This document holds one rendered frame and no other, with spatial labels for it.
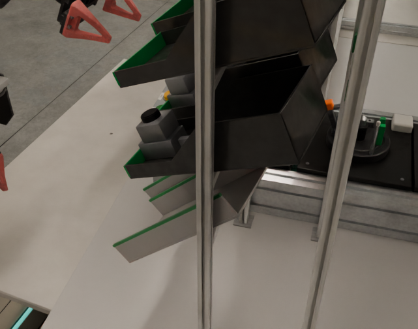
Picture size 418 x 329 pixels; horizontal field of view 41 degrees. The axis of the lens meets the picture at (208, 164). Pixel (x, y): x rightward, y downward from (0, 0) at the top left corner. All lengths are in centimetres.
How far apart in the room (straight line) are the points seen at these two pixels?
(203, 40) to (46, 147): 93
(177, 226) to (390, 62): 120
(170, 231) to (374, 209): 50
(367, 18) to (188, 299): 69
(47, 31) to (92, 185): 281
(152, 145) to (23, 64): 289
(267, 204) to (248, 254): 13
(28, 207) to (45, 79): 223
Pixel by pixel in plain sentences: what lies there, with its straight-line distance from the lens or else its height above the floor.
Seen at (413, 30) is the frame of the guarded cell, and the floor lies 89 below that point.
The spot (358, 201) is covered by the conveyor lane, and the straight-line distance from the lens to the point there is 121.
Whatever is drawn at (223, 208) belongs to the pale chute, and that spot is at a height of 119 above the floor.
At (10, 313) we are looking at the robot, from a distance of 191.
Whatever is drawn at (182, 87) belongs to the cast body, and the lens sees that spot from 94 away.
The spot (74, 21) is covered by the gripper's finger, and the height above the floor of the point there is 134.
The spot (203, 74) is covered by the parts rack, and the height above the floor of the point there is 142.
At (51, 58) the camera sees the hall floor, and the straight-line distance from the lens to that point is 374.
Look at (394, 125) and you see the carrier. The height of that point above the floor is 98.
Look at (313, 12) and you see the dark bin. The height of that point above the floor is 149.
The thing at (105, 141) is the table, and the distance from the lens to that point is 149.
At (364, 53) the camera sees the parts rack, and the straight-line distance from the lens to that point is 61.
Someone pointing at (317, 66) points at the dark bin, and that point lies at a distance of 85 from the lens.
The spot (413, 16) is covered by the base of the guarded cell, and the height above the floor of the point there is 86.
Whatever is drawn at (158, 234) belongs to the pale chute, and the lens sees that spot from 90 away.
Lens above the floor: 175
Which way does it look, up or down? 40 degrees down
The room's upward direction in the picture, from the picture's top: straight up
